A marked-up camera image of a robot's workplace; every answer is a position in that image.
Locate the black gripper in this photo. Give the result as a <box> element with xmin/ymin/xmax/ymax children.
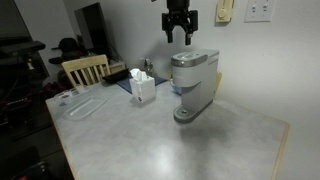
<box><xmin>161</xmin><ymin>0</ymin><xmax>199</xmax><ymax>46</ymax></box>

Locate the grey single-serve coffee maker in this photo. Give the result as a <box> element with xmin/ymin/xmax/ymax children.
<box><xmin>170</xmin><ymin>49</ymin><xmax>221</xmax><ymax>125</ymax></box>

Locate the clear glass item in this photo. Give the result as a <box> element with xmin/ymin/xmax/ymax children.
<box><xmin>139</xmin><ymin>57</ymin><xmax>155</xmax><ymax>77</ymax></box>

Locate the light blue carton box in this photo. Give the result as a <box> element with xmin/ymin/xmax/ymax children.
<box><xmin>169</xmin><ymin>78</ymin><xmax>183</xmax><ymax>96</ymax></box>

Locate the light wooden board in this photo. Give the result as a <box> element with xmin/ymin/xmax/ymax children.
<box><xmin>214</xmin><ymin>71</ymin><xmax>223</xmax><ymax>98</ymax></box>

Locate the white tissue box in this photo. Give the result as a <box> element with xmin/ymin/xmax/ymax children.
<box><xmin>128</xmin><ymin>68</ymin><xmax>157</xmax><ymax>104</ymax></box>

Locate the small wooden cabinet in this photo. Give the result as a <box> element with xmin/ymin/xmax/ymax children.
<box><xmin>108</xmin><ymin>60</ymin><xmax>127</xmax><ymax>75</ymax></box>

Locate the dark blue placemat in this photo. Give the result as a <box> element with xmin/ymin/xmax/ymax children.
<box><xmin>116</xmin><ymin>75</ymin><xmax>168</xmax><ymax>95</ymax></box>

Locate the tall black panel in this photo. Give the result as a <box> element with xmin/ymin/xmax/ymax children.
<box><xmin>73</xmin><ymin>2</ymin><xmax>113</xmax><ymax>60</ymax></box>

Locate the light wooden chair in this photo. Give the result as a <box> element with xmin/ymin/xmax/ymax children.
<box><xmin>61</xmin><ymin>54</ymin><xmax>111</xmax><ymax>89</ymax></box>

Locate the black hat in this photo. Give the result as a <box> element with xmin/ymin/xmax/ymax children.
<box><xmin>51</xmin><ymin>37</ymin><xmax>82</xmax><ymax>54</ymax></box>

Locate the small white cup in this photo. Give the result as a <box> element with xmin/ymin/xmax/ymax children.
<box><xmin>75</xmin><ymin>84</ymin><xmax>86</xmax><ymax>95</ymax></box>
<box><xmin>59</xmin><ymin>92</ymin><xmax>73</xmax><ymax>104</ymax></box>

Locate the clear plastic tray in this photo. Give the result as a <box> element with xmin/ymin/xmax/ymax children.
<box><xmin>63</xmin><ymin>96</ymin><xmax>109</xmax><ymax>121</ymax></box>

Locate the black equipment stand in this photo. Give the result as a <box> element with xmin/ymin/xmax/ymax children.
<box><xmin>0</xmin><ymin>40</ymin><xmax>47</xmax><ymax>58</ymax></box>

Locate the beige wall thermostat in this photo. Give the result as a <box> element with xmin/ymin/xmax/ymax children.
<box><xmin>215</xmin><ymin>0</ymin><xmax>235</xmax><ymax>24</ymax></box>

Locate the white light switch plate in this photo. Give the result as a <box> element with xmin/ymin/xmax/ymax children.
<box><xmin>244</xmin><ymin>0</ymin><xmax>277</xmax><ymax>24</ymax></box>

